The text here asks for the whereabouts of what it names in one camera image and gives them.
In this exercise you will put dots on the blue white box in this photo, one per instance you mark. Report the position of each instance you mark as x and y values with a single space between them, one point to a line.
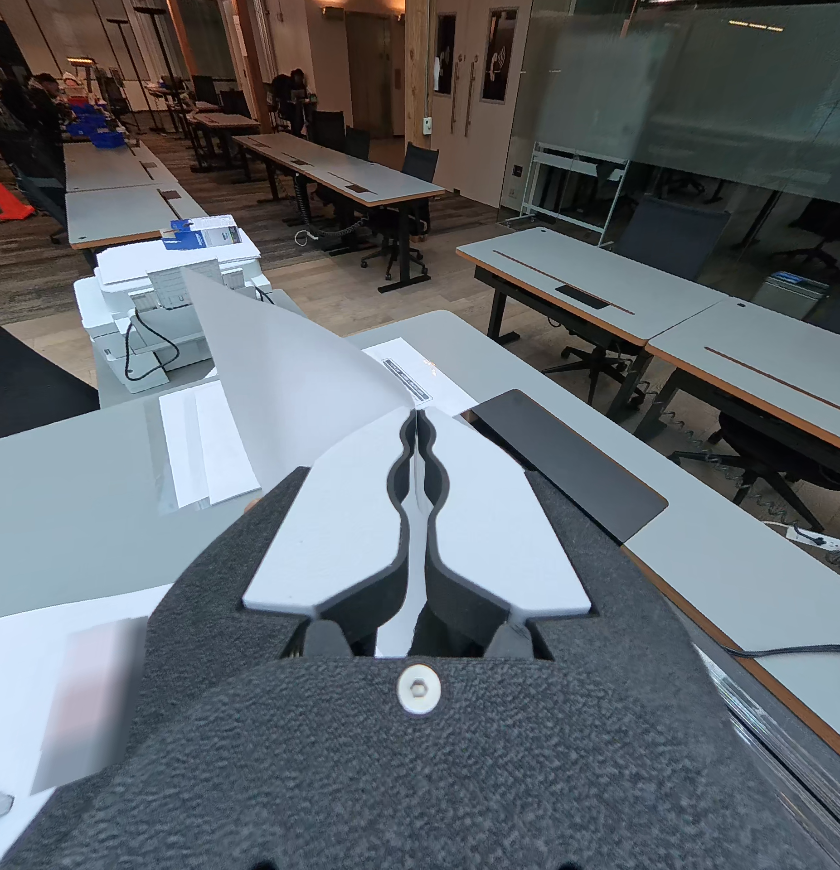
188 238

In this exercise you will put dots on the light wooden column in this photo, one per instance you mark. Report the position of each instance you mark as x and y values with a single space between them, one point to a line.
418 68

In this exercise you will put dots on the orange traffic cone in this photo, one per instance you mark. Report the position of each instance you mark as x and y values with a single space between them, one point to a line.
8 204

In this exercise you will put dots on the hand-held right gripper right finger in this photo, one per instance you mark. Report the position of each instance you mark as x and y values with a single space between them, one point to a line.
508 537

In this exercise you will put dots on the blue plastic bin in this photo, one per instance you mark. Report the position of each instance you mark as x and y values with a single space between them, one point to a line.
107 139

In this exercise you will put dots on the white power strip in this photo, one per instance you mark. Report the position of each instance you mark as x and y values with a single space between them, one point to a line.
821 540

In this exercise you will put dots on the grey bin blue lid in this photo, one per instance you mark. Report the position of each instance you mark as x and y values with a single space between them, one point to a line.
790 299

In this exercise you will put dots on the black floor lamp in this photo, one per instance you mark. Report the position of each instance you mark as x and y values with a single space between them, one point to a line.
151 9

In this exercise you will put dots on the black board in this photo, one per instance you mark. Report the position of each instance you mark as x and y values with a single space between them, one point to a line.
1 44

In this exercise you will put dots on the printed white paper sheet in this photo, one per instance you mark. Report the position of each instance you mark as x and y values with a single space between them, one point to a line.
12 680

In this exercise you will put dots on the black wall poster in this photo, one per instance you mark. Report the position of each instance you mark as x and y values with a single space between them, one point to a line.
499 58
445 54

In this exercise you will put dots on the white paper black strip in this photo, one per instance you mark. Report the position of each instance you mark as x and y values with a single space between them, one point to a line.
426 367

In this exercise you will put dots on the white printer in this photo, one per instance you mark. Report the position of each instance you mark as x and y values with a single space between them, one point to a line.
114 306

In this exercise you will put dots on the white metal rack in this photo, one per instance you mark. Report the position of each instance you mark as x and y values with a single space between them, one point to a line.
569 153

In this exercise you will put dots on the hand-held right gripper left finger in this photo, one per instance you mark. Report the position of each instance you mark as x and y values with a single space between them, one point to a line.
324 530

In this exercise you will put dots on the grey office desk wood edge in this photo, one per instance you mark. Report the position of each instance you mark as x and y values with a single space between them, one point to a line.
630 289
222 121
365 180
120 211
107 163
787 340

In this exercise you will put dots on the brown wooden post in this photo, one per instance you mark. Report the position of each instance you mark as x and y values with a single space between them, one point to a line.
253 68

